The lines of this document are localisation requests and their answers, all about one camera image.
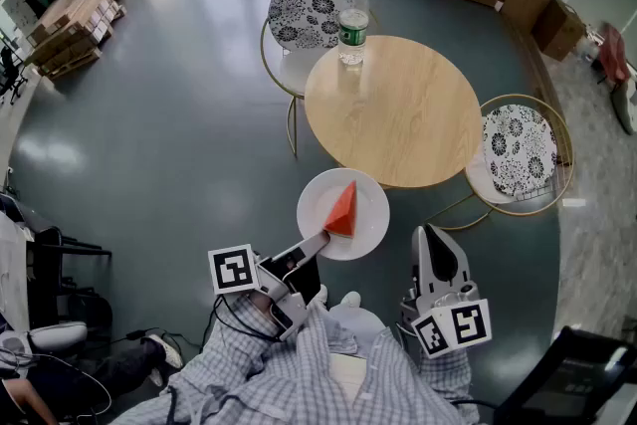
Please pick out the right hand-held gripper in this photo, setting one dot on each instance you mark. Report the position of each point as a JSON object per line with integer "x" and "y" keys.
{"x": 465, "y": 321}

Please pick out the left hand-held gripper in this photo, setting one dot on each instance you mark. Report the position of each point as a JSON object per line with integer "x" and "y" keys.
{"x": 234, "y": 269}

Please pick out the red watermelon slice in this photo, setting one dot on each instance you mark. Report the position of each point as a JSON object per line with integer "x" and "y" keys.
{"x": 343, "y": 211}

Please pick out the white round plate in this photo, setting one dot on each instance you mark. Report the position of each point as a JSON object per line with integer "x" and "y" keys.
{"x": 368, "y": 214}

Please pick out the person's left forearm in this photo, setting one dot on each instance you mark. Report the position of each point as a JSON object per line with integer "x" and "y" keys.
{"x": 239, "y": 348}

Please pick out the person's right forearm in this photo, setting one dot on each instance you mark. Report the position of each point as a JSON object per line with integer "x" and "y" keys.
{"x": 445, "y": 373}

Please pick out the round wooden table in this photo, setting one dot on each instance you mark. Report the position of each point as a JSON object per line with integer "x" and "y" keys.
{"x": 398, "y": 114}

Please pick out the person's white shoe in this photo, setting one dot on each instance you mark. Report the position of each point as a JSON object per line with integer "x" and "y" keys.
{"x": 351, "y": 299}
{"x": 322, "y": 296}

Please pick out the person's pale trousers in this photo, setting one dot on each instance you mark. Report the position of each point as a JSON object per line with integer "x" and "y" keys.
{"x": 358, "y": 328}

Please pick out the person's checked shirt torso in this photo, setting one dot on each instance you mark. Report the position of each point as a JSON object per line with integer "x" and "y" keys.
{"x": 298, "y": 383}

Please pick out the white floor label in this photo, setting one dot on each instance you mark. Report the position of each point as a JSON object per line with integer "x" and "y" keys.
{"x": 573, "y": 202}

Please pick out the black monitor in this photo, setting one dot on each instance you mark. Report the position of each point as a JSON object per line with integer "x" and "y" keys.
{"x": 572, "y": 378}

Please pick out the black power adapter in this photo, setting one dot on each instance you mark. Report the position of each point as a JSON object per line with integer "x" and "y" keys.
{"x": 134, "y": 334}

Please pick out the clear water bottle green label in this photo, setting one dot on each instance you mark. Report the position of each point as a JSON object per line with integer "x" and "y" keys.
{"x": 353, "y": 25}

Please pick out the brown cardboard box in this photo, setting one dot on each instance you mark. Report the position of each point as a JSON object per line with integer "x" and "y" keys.
{"x": 560, "y": 30}

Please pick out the black metal chair frames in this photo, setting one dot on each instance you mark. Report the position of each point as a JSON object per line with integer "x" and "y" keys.
{"x": 45, "y": 264}

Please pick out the grey chair armrest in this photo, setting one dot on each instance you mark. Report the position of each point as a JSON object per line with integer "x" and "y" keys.
{"x": 57, "y": 333}

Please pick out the red fabric seat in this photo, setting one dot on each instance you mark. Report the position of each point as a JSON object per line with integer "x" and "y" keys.
{"x": 613, "y": 52}

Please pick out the stack of wooden pallets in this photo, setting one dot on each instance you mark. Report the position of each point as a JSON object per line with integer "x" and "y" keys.
{"x": 74, "y": 30}

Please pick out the black office chair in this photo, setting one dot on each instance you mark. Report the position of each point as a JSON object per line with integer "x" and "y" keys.
{"x": 10, "y": 74}

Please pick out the floral cushion gold frame chair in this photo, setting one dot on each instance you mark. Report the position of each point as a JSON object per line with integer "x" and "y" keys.
{"x": 303, "y": 10}
{"x": 517, "y": 149}

